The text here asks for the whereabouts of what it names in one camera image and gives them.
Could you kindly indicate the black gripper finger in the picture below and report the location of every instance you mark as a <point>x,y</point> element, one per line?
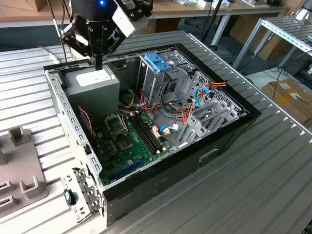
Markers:
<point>73,42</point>
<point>114,45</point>

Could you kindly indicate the grey metal disk bay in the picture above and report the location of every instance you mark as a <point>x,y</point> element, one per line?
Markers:
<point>192,131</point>

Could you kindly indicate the blue plastic drive latch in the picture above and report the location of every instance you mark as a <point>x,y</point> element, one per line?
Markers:
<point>156,62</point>

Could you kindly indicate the small brown cardboard box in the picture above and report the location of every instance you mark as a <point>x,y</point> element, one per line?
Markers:
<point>39,4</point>

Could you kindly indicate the grey metal drive cage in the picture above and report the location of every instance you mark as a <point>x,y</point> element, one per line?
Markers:
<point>151,83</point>

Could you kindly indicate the grey power supply unit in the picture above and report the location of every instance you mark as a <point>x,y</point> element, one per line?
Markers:
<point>97,97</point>

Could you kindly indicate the wooden desk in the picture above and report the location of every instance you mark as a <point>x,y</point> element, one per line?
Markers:
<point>243,9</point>
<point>19,13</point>

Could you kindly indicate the black case fan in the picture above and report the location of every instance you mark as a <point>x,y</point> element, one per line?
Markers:
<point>83,122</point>

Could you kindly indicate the black RAM slot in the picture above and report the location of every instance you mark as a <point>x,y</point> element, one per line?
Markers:
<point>149,131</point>
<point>143,134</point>

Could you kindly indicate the black tripod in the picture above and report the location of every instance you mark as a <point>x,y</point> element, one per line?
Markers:
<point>211,24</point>

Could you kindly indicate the green motherboard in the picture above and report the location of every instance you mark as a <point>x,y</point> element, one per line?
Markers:
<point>136,156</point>

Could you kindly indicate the blue expansion slot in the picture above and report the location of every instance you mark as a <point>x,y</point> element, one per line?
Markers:
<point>126,169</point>

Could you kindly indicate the grey parts rack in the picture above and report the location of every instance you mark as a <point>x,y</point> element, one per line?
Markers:
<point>22,165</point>

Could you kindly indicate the black open PC case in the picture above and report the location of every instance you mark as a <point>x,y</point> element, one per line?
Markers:
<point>170,175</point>

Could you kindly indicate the black teal latch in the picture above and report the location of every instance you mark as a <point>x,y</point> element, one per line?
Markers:
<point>69,197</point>

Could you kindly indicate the large brown cardboard box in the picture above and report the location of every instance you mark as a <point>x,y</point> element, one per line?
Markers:
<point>287,109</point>

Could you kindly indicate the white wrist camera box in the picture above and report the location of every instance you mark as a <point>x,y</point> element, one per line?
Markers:
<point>126,22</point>

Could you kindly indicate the metal slat table frame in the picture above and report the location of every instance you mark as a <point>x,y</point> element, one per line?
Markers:
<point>280,26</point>

